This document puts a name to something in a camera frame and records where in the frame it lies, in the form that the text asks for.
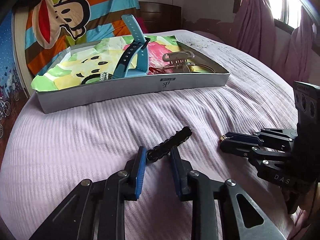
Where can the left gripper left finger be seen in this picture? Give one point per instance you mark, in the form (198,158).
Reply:
(136,169)

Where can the black beaded hair clip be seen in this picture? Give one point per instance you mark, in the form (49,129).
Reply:
(159,151)

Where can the brown hair tie yellow bead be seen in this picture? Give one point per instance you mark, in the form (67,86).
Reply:
(200,68)

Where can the pink bed cover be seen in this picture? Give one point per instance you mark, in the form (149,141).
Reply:
(47,155)

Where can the grey tray colourful paper lining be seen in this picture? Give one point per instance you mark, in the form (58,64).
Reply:
(74,77)

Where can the blue dotted fabric wardrobe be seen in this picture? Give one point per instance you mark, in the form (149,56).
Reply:
(10,84)

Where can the white pearl hair clip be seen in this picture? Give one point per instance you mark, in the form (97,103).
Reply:
(105,76)

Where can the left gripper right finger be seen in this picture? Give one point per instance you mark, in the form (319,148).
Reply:
(180,172)

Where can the pink curtain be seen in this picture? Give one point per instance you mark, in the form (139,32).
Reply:
(282,34)

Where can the striped monkey blanket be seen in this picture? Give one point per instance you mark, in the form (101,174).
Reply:
(54,25)

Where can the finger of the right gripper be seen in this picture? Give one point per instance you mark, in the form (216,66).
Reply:
(243,138)
(238,148)

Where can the dark wooden headboard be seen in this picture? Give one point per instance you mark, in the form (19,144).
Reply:
(160,17)

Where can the person's right hand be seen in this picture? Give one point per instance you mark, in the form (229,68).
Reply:
(309,207)

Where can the grey hair claw clip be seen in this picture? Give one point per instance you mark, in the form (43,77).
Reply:
(179,61)

